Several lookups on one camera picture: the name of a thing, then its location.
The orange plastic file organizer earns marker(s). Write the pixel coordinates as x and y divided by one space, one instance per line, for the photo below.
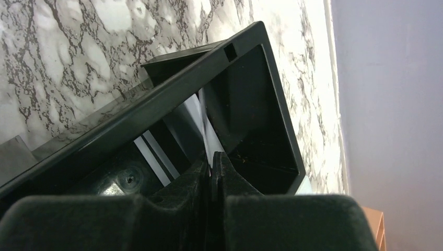
376 222

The black left tray box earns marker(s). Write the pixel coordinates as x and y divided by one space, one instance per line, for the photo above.
246 107

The silver card in tray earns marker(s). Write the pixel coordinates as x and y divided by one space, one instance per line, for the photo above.
156 158

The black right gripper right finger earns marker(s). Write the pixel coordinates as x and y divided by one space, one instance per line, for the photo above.
245 219

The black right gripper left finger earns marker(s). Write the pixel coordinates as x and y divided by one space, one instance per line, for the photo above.
171 219

